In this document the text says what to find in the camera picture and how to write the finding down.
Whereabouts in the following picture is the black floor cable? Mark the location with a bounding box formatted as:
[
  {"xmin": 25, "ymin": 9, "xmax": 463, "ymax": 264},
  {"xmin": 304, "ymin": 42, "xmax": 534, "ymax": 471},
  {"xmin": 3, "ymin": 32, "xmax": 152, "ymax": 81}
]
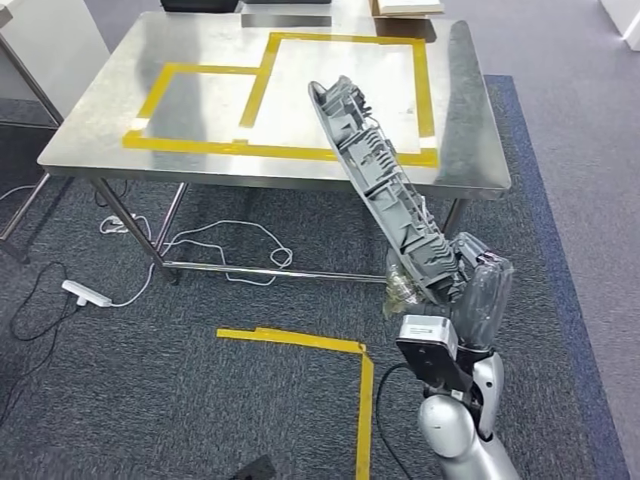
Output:
[{"xmin": 0, "ymin": 261, "xmax": 77, "ymax": 429}]

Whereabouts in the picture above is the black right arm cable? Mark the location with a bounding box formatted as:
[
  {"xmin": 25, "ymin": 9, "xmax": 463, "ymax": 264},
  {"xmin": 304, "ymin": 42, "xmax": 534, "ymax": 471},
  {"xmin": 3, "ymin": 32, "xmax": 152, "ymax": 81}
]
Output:
[{"xmin": 374, "ymin": 362, "xmax": 417, "ymax": 480}]

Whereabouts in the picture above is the long grey plastic part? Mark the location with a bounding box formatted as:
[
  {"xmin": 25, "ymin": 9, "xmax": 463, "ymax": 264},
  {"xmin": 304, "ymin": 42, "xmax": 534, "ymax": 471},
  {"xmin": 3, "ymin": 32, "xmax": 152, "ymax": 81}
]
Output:
[{"xmin": 307, "ymin": 74, "xmax": 469, "ymax": 308}]

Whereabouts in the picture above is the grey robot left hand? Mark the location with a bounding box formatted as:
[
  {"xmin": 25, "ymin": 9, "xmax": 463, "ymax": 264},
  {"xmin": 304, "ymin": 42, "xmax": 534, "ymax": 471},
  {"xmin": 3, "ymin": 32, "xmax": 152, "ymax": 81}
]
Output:
[{"xmin": 227, "ymin": 455, "xmax": 277, "ymax": 480}]

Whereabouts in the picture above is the steel workbench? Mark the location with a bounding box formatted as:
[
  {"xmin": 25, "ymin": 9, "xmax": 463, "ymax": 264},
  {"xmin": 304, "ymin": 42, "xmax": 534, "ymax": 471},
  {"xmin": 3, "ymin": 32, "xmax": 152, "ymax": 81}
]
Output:
[{"xmin": 37, "ymin": 11, "xmax": 512, "ymax": 287}]

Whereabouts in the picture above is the white flat box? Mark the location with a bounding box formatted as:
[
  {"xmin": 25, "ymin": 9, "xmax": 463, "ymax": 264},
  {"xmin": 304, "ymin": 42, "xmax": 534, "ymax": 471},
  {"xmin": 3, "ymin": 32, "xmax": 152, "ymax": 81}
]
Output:
[{"xmin": 376, "ymin": 0, "xmax": 445, "ymax": 16}]

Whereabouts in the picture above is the white power cable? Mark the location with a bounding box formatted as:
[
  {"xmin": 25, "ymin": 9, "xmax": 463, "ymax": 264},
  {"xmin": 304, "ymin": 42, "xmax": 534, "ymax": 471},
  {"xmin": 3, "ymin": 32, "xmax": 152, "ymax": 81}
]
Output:
[{"xmin": 99, "ymin": 218, "xmax": 295, "ymax": 310}]

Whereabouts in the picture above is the yellow workbench tape outline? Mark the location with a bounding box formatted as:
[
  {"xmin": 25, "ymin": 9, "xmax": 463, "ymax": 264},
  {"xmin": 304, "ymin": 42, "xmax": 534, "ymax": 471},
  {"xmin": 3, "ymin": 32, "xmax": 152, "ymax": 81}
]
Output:
[{"xmin": 122, "ymin": 31, "xmax": 440, "ymax": 170}]

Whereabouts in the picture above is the yellow floor tape strip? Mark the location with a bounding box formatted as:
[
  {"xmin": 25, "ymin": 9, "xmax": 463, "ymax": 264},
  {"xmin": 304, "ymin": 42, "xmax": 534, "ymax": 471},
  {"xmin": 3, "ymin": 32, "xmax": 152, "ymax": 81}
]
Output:
[{"xmin": 216, "ymin": 326, "xmax": 375, "ymax": 480}]

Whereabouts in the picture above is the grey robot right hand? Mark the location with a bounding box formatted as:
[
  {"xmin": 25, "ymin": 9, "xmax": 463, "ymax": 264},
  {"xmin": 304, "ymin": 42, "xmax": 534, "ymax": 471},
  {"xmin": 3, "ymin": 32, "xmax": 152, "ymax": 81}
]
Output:
[{"xmin": 383, "ymin": 231, "xmax": 515, "ymax": 349}]

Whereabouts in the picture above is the steel side table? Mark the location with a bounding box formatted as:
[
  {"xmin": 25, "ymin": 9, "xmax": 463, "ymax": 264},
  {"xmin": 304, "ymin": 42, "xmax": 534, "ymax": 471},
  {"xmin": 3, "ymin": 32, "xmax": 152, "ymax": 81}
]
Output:
[{"xmin": 0, "ymin": 0, "xmax": 66, "ymax": 266}]

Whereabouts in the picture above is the dark grey flat bar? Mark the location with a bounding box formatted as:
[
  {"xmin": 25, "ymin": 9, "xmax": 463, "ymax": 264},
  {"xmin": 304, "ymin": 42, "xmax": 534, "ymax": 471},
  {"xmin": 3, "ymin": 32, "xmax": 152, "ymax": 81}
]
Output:
[{"xmin": 241, "ymin": 13, "xmax": 333, "ymax": 29}]

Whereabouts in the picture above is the white cabinet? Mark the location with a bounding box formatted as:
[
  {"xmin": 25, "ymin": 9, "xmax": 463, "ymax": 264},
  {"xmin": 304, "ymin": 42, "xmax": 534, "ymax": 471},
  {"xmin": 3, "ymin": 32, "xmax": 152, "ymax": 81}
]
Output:
[{"xmin": 0, "ymin": 0, "xmax": 111, "ymax": 124}]

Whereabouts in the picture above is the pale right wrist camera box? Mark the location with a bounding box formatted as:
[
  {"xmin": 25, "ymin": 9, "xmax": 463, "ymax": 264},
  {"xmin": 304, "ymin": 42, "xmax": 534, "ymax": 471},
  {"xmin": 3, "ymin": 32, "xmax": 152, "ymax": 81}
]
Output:
[{"xmin": 395, "ymin": 314, "xmax": 475, "ymax": 393}]

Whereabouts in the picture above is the white adapter with coiled cable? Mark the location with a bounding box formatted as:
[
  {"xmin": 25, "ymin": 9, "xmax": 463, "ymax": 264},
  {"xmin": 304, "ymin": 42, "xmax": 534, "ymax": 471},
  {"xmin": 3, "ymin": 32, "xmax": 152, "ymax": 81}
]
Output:
[{"xmin": 98, "ymin": 213, "xmax": 152, "ymax": 238}]

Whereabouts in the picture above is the white power strip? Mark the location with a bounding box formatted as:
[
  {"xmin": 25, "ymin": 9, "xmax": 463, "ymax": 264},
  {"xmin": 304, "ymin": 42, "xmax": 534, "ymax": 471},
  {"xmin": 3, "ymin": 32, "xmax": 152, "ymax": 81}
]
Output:
[{"xmin": 61, "ymin": 279, "xmax": 114, "ymax": 310}]

